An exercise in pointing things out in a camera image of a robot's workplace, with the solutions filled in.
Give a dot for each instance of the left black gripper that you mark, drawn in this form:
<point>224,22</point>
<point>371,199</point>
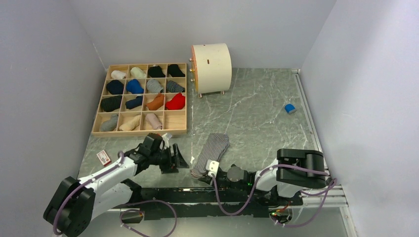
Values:
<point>173,163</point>

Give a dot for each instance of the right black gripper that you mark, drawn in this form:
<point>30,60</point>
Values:
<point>207,179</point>

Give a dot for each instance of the grey striped underwear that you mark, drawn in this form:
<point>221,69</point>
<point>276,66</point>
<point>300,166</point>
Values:
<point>214,148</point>

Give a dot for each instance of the pink beige underwear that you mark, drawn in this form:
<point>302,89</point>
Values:
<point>154,121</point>

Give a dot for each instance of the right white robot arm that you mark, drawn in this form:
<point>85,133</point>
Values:
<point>290,172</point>

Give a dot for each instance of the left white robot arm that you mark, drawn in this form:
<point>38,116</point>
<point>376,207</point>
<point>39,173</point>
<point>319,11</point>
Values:
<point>78,201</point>

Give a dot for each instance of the red rolled sock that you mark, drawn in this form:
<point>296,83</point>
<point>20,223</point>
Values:
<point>176,103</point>

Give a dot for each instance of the orange rolled sock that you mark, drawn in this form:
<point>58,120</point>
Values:
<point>157,102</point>

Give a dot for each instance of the wooden compartment tray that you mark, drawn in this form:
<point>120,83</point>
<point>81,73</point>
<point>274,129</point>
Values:
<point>133,122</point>

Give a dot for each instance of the red white small card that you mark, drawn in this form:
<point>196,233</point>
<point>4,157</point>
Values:
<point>103,158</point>

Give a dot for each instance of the striped dark rolled sock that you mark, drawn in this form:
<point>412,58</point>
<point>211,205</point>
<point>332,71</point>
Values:
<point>174,87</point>

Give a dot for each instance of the dark navy rolled sock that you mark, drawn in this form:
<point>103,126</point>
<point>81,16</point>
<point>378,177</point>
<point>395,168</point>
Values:
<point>133,103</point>

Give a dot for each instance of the light grey rolled sock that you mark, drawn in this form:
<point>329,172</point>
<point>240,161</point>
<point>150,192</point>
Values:
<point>110,124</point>

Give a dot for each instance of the blue rolled sock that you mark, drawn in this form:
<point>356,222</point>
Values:
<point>134,87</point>

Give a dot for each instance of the blue small object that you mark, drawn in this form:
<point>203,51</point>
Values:
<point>290,108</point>

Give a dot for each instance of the black ribbed rolled sock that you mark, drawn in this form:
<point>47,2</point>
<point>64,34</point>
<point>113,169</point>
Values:
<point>110,104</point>

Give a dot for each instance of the black rolled sock right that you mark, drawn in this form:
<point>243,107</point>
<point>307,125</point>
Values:
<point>175,71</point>

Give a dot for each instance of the cream rolled sock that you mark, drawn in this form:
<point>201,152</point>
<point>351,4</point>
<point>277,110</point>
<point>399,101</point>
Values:
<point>137,73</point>

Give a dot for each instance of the cream cylindrical drum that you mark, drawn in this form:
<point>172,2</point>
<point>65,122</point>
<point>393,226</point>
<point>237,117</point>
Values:
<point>211,68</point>

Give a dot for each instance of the white rolled sock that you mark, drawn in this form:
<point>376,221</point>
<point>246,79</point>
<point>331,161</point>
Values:
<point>116,74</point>

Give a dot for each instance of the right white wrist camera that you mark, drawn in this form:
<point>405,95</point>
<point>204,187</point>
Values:
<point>212,168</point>

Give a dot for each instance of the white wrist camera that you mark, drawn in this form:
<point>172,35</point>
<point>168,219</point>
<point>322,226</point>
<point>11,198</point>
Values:
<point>166,139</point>
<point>212,168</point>

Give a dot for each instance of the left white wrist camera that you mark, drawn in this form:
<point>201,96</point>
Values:
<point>166,139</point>

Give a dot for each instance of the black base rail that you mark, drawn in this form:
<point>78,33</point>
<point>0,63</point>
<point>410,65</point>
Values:
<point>201,202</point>

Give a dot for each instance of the aluminium frame rail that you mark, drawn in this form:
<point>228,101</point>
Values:
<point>317,200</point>

